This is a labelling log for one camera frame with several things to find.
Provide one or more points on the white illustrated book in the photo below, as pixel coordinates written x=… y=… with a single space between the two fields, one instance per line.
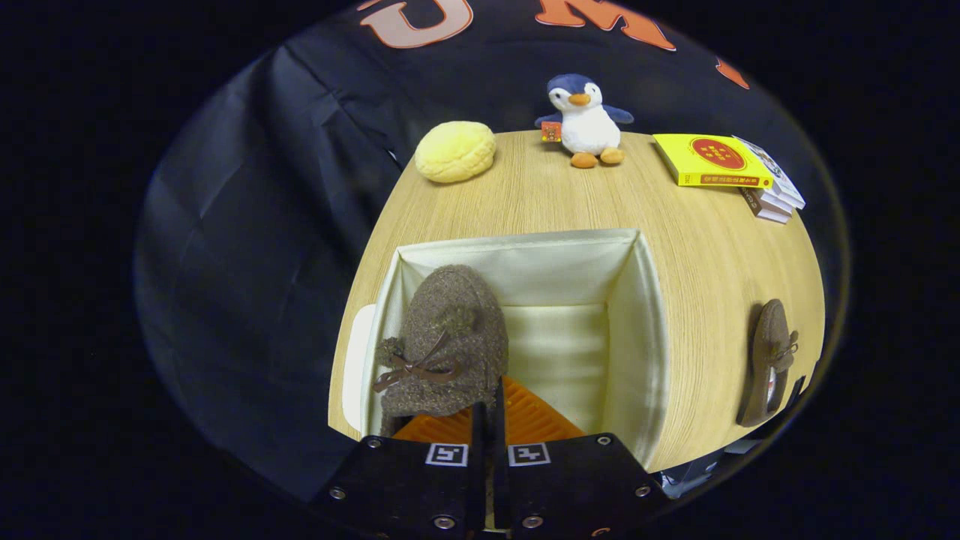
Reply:
x=780 y=180

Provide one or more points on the penguin plush toy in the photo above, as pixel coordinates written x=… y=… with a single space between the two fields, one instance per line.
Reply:
x=589 y=127

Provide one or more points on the yellow bread bun toy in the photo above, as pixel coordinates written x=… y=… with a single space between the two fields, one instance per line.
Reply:
x=455 y=152

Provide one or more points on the brown-spined book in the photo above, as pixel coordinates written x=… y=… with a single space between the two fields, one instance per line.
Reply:
x=761 y=208

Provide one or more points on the black backdrop cloth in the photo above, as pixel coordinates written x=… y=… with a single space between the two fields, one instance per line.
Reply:
x=262 y=225

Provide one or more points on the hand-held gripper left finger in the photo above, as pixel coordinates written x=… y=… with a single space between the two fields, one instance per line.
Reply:
x=405 y=487

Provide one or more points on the yellow book with red circle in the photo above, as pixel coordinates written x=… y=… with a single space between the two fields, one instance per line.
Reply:
x=712 y=161

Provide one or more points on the brown fuzzy shoe with bow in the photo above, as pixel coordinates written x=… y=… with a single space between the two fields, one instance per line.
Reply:
x=772 y=337
x=450 y=322

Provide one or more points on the plain white book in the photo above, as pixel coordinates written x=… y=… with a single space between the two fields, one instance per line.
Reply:
x=780 y=204

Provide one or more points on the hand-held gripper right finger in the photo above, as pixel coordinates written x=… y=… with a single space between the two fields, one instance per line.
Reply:
x=577 y=484

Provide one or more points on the cream fabric storage box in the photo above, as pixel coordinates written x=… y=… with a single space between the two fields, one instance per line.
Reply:
x=562 y=277

